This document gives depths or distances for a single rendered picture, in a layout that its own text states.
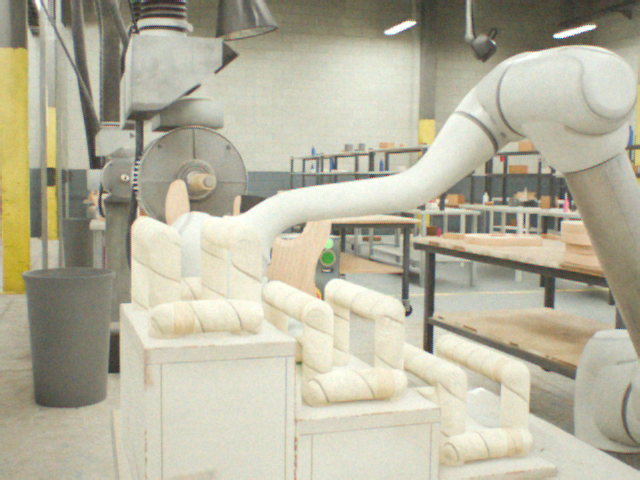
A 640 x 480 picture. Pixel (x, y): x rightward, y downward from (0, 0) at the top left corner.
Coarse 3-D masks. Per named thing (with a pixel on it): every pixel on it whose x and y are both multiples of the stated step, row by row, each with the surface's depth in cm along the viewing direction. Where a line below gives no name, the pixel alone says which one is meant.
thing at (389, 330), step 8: (376, 320) 87; (384, 320) 86; (392, 320) 85; (400, 320) 86; (376, 328) 87; (384, 328) 86; (392, 328) 86; (400, 328) 86; (376, 336) 87; (384, 336) 86; (392, 336) 86; (400, 336) 86; (376, 344) 87; (384, 344) 86; (392, 344) 86; (400, 344) 86; (376, 352) 87; (384, 352) 86; (392, 352) 86; (400, 352) 86; (376, 360) 87; (384, 360) 86; (392, 360) 86; (400, 360) 86; (392, 368) 86; (400, 368) 86; (384, 400) 86; (392, 400) 86
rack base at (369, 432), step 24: (360, 360) 105; (312, 408) 83; (336, 408) 83; (360, 408) 83; (384, 408) 83; (408, 408) 84; (432, 408) 84; (312, 432) 80; (336, 432) 81; (360, 432) 81; (384, 432) 82; (408, 432) 83; (432, 432) 84; (312, 456) 80; (336, 456) 81; (360, 456) 82; (384, 456) 82; (408, 456) 83; (432, 456) 84
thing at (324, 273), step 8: (336, 240) 193; (336, 248) 193; (320, 256) 192; (336, 256) 193; (320, 264) 192; (336, 264) 194; (320, 272) 193; (328, 272) 193; (336, 272) 194; (320, 280) 193; (328, 280) 193; (320, 288) 193; (320, 296) 193
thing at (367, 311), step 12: (336, 288) 99; (348, 288) 96; (360, 288) 94; (336, 300) 99; (348, 300) 95; (360, 300) 91; (372, 300) 89; (384, 300) 86; (396, 300) 86; (360, 312) 92; (372, 312) 88; (384, 312) 86; (396, 312) 86
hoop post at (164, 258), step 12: (156, 252) 77; (168, 252) 77; (180, 252) 79; (156, 264) 77; (168, 264) 77; (180, 264) 79; (156, 276) 77; (168, 276) 78; (180, 276) 79; (156, 288) 78; (168, 288) 78; (180, 288) 79; (156, 300) 78; (168, 300) 78; (180, 300) 79; (156, 336) 78; (168, 336) 78; (180, 336) 79
